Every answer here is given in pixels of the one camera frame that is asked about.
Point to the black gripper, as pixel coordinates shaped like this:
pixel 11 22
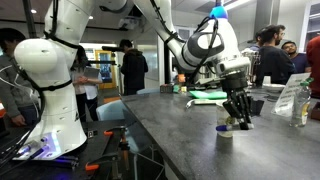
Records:
pixel 234 81

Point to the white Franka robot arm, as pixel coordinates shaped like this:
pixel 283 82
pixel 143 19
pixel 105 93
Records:
pixel 63 83

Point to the white printed paper cup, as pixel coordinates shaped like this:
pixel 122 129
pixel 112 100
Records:
pixel 224 120

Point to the white cup stack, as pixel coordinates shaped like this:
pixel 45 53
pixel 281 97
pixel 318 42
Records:
pixel 266 80

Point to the black pouch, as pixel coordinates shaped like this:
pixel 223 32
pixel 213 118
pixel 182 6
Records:
pixel 257 107

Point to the white bowl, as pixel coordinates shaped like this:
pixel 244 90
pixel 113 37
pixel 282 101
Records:
pixel 273 88

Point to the large metal beverage urn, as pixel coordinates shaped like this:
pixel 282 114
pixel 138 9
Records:
pixel 255 63

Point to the white printed sign stand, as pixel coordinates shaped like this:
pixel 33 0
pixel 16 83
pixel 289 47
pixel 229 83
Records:
pixel 289 95

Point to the bearded man black shirt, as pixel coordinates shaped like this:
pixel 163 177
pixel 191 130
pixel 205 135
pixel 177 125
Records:
pixel 274 63

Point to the small yellow box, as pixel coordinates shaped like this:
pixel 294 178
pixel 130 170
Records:
pixel 183 89

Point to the clear plastic bottle green cap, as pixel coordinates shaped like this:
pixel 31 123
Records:
pixel 301 105

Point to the orange small object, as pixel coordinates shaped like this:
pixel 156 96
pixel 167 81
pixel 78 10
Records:
pixel 181 78

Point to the small green box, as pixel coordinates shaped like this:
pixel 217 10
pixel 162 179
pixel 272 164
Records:
pixel 176 88

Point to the dark haired person behind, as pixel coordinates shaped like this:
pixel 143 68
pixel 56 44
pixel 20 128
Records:
pixel 258 39

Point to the brown box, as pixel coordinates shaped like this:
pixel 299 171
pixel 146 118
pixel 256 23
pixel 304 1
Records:
pixel 315 111

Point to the small dark box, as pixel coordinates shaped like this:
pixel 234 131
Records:
pixel 166 88

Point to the man in blue shirt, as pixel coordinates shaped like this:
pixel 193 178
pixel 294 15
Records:
pixel 296 58

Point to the black tall appliance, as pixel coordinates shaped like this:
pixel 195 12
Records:
pixel 167 63

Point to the person in red top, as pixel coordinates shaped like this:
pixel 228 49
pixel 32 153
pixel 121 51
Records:
pixel 313 63

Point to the blue pendant lamp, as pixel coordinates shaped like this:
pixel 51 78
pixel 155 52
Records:
pixel 218 12

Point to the person in dark hoodie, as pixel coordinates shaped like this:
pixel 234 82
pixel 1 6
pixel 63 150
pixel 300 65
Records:
pixel 133 71

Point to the light blue chair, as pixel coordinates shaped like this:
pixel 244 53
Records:
pixel 111 110

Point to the yellow framed door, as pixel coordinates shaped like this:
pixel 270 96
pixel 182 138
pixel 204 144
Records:
pixel 105 68

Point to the white ceiling projector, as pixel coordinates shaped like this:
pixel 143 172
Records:
pixel 128 22

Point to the gray tablet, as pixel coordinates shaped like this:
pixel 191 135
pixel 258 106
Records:
pixel 91 72

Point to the person in white shirt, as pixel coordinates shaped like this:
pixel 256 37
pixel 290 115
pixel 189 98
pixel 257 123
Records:
pixel 85 90

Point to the person in gray jacket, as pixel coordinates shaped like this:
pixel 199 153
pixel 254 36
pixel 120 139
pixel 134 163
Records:
pixel 13 93

